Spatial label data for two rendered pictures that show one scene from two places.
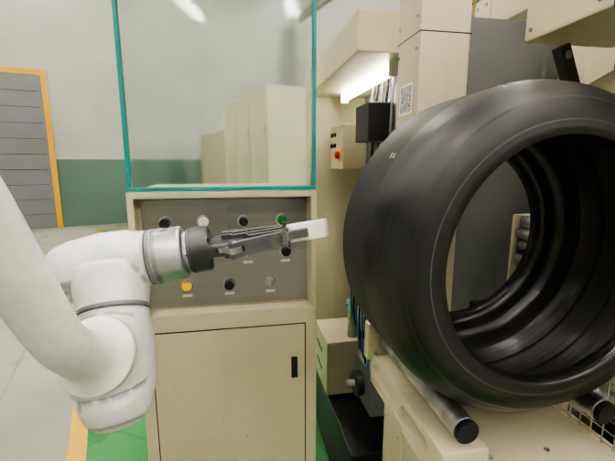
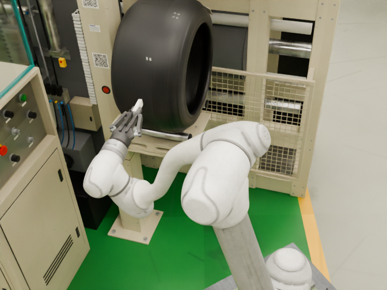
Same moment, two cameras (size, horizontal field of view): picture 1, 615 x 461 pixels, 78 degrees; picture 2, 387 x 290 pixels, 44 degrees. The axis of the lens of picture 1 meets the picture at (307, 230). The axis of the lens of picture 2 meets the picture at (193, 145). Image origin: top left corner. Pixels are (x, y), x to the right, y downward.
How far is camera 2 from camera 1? 1.57 m
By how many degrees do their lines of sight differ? 61
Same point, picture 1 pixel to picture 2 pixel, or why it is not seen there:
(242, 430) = (52, 229)
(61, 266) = (108, 182)
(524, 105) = (188, 27)
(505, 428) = not seen: hidden behind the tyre
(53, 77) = not seen: outside the picture
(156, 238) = (118, 148)
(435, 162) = (175, 61)
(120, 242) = (114, 159)
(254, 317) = (37, 166)
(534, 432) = not seen: hidden behind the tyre
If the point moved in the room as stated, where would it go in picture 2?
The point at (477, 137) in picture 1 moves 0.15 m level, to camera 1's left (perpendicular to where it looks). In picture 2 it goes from (183, 47) to (164, 65)
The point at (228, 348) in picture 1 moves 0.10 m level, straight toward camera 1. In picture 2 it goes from (33, 193) to (53, 197)
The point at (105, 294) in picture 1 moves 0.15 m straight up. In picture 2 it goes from (126, 178) to (120, 145)
